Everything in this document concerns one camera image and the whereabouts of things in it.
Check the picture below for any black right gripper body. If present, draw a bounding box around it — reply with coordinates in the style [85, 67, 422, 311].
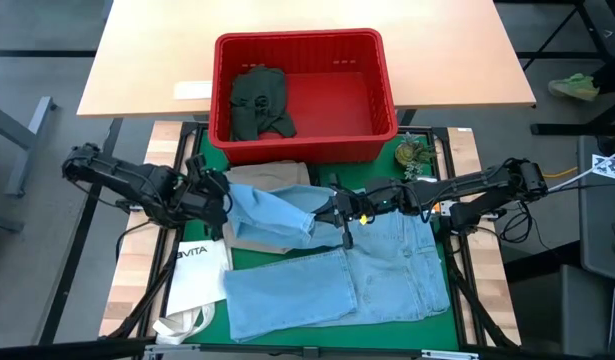
[329, 173, 388, 250]

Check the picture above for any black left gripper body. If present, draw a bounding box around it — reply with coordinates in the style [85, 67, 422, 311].
[176, 153, 233, 226]

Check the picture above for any beige garment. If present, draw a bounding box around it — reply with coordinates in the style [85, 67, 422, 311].
[221, 159, 312, 255]

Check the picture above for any pale blue denim garment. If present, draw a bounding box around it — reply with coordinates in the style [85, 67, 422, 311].
[223, 183, 452, 344]

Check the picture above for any red plastic laundry bin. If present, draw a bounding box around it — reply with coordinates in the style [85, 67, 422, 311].
[208, 28, 400, 166]

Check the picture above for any green table mat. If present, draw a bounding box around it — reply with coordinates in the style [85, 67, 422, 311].
[164, 128, 461, 351]

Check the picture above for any small artificial potted plant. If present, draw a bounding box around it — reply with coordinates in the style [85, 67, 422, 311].
[393, 131, 438, 180]

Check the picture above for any white canvas tote bag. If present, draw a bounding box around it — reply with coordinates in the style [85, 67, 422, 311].
[151, 238, 236, 346]

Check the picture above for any white paper label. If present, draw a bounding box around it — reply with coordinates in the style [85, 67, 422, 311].
[172, 79, 214, 101]

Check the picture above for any dark green garment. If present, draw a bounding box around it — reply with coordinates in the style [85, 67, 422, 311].
[229, 64, 298, 142]

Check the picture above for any black steel floor beam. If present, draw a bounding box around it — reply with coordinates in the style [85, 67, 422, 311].
[36, 117, 124, 346]

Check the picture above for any light wooden table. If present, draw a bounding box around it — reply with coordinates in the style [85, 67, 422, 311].
[76, 0, 537, 119]

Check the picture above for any grey table leg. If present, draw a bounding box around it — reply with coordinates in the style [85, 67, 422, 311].
[0, 96, 58, 199]

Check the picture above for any grey cabinet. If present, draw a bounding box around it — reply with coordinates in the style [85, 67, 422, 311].
[576, 134, 615, 284]

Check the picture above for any person's green shoe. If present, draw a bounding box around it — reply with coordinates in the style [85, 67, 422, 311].
[547, 73, 601, 103]

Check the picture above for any grey metal box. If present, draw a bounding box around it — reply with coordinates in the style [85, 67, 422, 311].
[504, 264, 613, 356]

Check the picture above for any black table base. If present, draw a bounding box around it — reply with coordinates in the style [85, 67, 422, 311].
[516, 0, 615, 136]

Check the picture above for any white printed sign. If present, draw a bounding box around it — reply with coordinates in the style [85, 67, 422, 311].
[590, 153, 615, 183]

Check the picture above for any person's leg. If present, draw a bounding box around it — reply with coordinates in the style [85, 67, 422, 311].
[590, 47, 615, 97]

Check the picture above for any black arm base cable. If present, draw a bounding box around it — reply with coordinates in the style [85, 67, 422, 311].
[114, 219, 156, 262]

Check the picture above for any black cable bundle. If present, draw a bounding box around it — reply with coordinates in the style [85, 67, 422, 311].
[486, 199, 538, 246]

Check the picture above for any white metal bracket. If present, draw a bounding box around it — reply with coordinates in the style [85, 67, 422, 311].
[420, 349, 481, 360]

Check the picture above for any yellow power cord plug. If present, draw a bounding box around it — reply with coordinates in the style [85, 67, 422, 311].
[542, 166, 579, 180]

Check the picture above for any white cable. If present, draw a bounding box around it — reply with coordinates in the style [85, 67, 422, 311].
[546, 144, 615, 194]

